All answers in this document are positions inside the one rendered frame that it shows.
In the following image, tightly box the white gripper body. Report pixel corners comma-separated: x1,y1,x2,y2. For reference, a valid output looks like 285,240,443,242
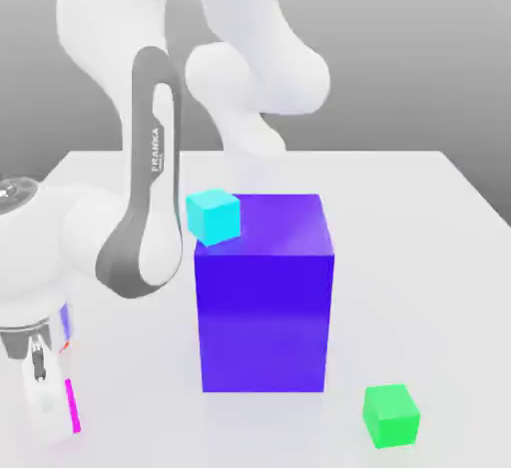
21,345,76,441

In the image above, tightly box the small magenta cube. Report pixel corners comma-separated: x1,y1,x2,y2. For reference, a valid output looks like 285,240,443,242
64,378,83,435

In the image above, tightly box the small cyan cube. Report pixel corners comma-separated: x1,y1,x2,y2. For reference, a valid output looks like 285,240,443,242
185,189,243,248

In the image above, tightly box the small green cube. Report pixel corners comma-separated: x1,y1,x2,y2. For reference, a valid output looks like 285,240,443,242
361,383,421,450

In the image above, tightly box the large blue box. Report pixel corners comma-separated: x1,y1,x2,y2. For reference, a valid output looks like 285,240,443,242
194,193,335,394

